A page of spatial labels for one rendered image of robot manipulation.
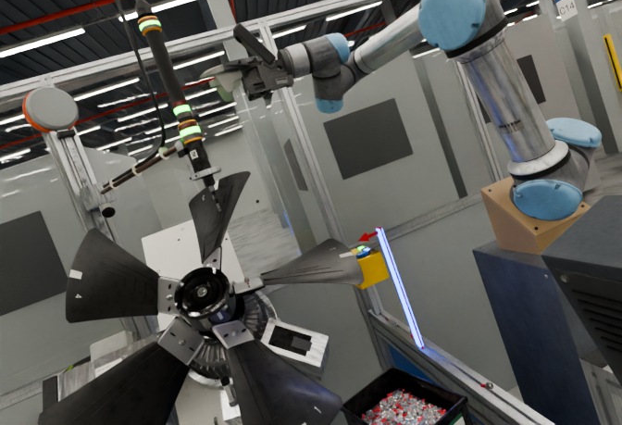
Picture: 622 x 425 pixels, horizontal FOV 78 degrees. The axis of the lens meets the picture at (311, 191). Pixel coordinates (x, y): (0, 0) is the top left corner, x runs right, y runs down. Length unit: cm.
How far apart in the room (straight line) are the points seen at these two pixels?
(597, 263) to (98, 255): 95
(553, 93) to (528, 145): 440
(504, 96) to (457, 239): 121
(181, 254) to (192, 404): 43
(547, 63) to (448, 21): 454
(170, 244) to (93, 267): 32
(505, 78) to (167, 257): 103
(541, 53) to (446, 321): 385
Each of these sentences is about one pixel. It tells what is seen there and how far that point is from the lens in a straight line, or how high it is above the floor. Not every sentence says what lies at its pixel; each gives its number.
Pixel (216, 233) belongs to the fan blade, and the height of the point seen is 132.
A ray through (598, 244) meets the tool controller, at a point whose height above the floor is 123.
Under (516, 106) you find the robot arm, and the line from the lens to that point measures 84.
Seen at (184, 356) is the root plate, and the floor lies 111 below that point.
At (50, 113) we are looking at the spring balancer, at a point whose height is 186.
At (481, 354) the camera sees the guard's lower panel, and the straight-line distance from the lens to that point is 215.
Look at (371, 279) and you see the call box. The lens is 124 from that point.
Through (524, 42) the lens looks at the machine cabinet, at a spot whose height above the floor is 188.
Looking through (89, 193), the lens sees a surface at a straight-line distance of 143.
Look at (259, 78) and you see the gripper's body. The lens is 94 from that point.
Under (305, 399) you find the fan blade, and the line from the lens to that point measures 86.
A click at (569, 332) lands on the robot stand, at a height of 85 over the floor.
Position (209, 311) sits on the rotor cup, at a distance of 85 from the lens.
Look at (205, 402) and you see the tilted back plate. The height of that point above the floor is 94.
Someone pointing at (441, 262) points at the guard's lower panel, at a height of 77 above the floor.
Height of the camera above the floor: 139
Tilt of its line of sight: 4 degrees down
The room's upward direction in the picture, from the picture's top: 20 degrees counter-clockwise
